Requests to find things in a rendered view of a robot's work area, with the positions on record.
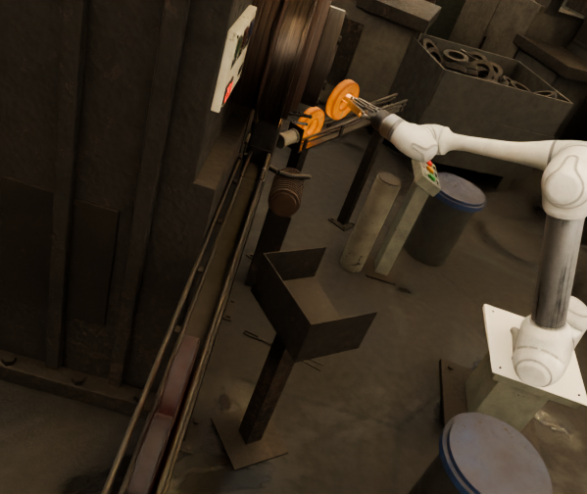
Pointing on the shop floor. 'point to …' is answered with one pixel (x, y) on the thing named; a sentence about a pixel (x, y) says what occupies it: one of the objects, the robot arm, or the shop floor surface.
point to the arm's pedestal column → (487, 398)
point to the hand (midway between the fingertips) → (344, 95)
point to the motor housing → (276, 218)
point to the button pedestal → (415, 200)
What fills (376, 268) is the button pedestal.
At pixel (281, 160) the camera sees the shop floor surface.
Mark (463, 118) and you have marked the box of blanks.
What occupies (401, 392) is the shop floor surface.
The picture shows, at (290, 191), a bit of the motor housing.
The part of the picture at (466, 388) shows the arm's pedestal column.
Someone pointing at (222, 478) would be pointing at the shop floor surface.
